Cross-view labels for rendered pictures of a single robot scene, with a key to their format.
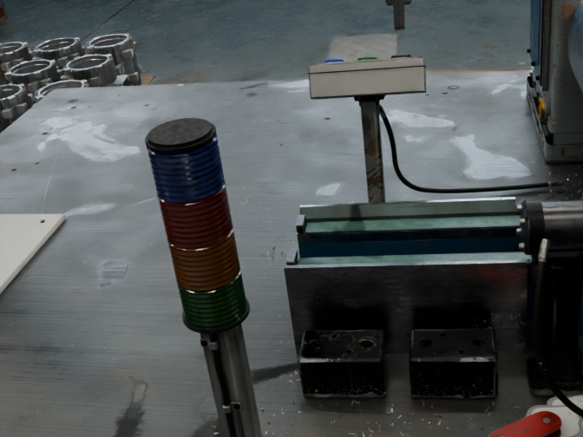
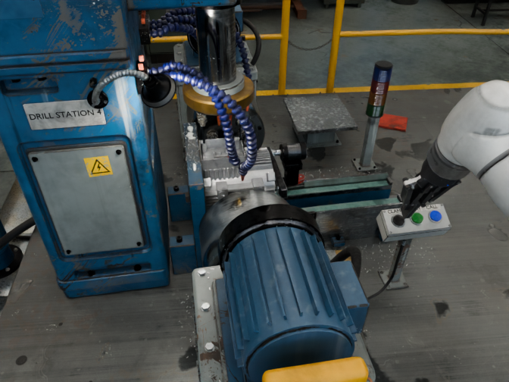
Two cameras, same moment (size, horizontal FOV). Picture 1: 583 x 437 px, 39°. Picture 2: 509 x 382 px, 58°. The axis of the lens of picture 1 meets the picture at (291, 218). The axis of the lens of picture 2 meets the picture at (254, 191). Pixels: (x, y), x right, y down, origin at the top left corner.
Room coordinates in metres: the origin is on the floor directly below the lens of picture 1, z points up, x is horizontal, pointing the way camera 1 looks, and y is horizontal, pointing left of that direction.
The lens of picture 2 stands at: (1.84, -0.85, 1.87)
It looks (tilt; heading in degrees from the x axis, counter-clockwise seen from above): 40 degrees down; 158
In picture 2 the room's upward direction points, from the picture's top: 1 degrees clockwise
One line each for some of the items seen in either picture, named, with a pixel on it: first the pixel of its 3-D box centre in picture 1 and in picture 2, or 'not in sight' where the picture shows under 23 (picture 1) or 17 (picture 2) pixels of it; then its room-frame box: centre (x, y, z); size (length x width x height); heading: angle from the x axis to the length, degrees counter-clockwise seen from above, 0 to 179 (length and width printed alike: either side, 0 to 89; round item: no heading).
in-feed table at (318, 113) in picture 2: not in sight; (317, 123); (0.39, 0.00, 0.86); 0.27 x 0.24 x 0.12; 168
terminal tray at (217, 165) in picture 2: not in sight; (222, 158); (0.82, -0.55, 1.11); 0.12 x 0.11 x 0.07; 78
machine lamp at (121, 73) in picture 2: not in sight; (128, 89); (1.01, -0.78, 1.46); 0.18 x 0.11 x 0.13; 78
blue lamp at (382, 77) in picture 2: (186, 163); (382, 72); (0.65, 0.08, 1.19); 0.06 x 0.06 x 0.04
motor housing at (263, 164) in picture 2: not in sight; (236, 183); (0.83, -0.51, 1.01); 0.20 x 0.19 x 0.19; 78
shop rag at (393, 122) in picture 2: not in sight; (389, 120); (0.41, 0.36, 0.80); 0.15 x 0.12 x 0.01; 50
